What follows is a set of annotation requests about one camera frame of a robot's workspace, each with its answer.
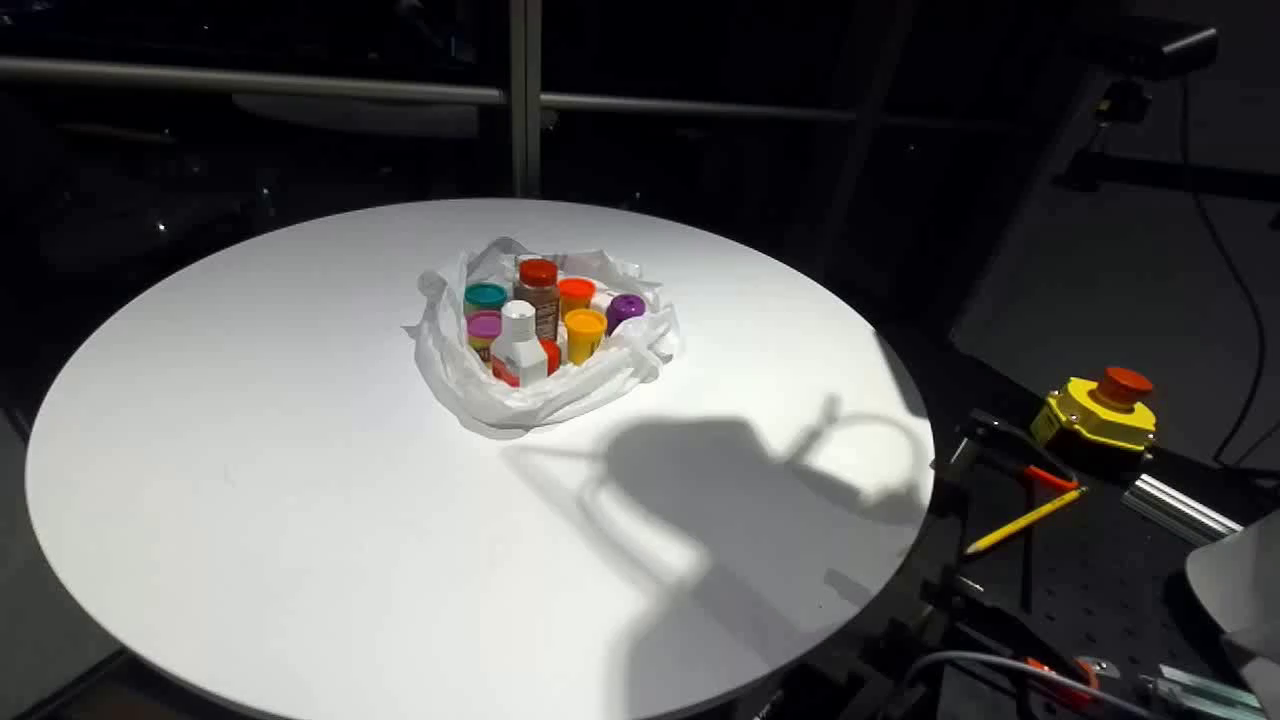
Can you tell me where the round white pill bottle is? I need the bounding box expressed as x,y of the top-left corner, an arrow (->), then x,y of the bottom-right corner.
496,295 -> 540,346

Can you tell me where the red-lid spice bottle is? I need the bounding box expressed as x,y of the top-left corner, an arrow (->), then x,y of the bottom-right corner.
516,256 -> 564,319

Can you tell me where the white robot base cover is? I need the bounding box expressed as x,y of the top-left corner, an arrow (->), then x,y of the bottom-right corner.
1181,513 -> 1280,663

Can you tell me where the yellow-lid dough tub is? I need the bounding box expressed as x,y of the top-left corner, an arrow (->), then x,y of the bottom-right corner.
559,306 -> 610,369

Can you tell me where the teal-lid dough tub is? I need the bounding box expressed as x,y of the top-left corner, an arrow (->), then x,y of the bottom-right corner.
458,279 -> 513,319

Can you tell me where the translucent white plastic bag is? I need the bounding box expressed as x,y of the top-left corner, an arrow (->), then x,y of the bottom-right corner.
407,231 -> 682,437

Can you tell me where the yellow pencil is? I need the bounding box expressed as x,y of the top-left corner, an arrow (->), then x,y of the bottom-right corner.
958,484 -> 1091,562

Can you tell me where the yellow emergency stop button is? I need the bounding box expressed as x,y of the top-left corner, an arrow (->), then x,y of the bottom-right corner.
1029,365 -> 1159,458

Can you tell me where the aluminium profile bar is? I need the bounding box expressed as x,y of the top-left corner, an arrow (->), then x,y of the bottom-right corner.
1120,472 -> 1249,545

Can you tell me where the red-handled tool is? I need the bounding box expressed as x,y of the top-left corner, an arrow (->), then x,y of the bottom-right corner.
1014,458 -> 1089,498

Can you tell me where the grey horizontal window rail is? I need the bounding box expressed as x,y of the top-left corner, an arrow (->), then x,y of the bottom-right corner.
0,53 -> 872,132

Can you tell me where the grey cable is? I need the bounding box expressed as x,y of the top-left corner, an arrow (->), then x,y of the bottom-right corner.
892,650 -> 1165,720

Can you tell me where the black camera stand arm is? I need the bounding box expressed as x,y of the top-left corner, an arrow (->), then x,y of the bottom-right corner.
1050,71 -> 1280,210

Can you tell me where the thin black hanging cable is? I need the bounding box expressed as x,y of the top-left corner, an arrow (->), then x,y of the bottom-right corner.
1177,71 -> 1280,468

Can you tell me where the teal-handled tool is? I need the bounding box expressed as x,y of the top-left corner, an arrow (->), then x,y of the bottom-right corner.
1150,663 -> 1273,720

